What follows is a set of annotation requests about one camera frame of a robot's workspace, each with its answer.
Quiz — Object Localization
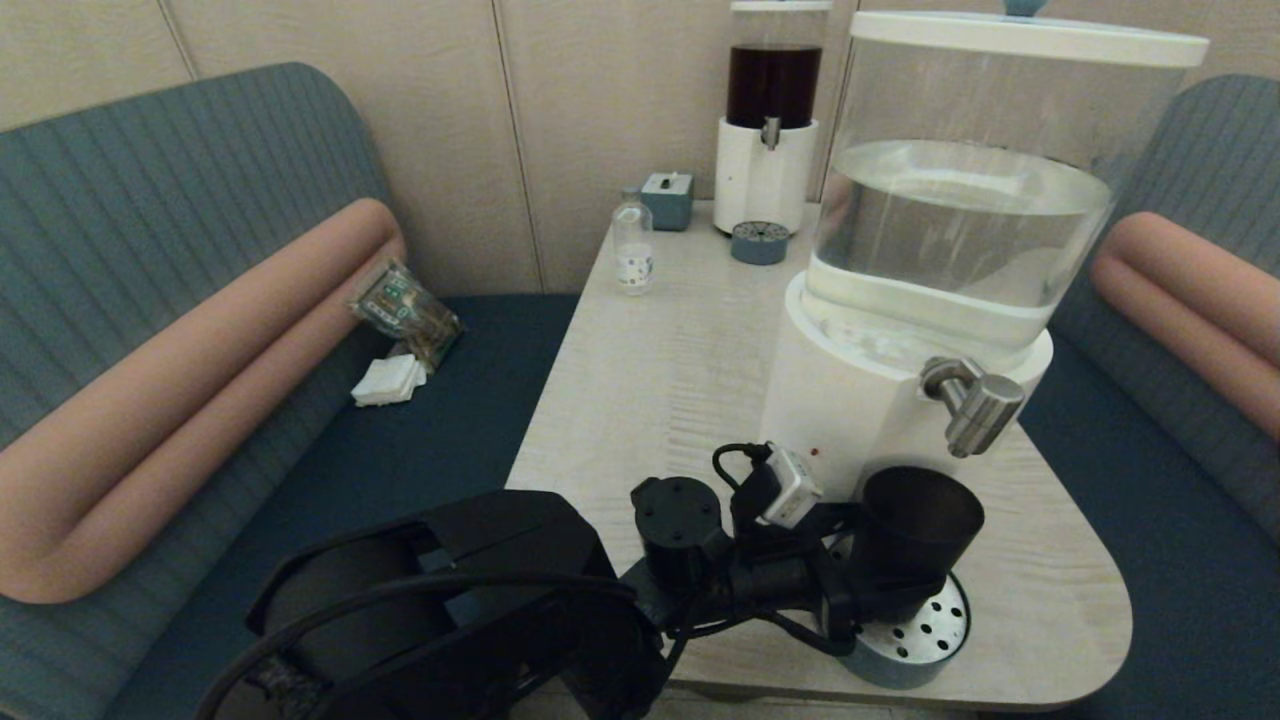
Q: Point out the black plastic cup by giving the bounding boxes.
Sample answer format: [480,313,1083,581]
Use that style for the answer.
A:
[852,466,986,601]

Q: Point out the large metal dispenser tap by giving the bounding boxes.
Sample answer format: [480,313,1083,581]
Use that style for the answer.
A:
[920,356,1029,459]

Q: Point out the large blue round drip tray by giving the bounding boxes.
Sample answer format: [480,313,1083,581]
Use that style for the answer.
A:
[835,570,972,690]

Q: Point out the large clear water dispenser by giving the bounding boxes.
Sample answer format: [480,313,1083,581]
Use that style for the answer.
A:
[754,0,1212,551]

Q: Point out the teal ribbed sofa bench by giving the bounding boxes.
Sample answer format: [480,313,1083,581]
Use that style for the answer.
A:
[1010,75,1280,720]
[0,62,581,720]

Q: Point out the small blue round drip tray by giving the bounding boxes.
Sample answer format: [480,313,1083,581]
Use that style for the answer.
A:
[730,220,790,266]

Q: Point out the small clear glass bottle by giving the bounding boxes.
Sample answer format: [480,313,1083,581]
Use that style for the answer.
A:
[612,187,656,296]

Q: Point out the small dark drink dispenser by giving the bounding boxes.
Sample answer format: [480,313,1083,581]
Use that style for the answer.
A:
[713,0,833,237]

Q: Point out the small blue tissue box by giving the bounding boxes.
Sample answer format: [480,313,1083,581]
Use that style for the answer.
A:
[641,171,695,232]

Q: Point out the pink bolster cushion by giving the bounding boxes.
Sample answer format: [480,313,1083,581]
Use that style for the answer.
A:
[1088,211,1280,446]
[0,197,406,605]

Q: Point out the white folded napkins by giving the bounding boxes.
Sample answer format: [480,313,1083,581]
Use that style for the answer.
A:
[351,352,429,408]

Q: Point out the clear plastic snack packet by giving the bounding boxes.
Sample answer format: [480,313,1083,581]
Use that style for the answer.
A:
[348,260,464,373]

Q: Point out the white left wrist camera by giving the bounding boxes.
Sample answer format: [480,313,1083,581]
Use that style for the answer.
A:
[757,443,825,529]

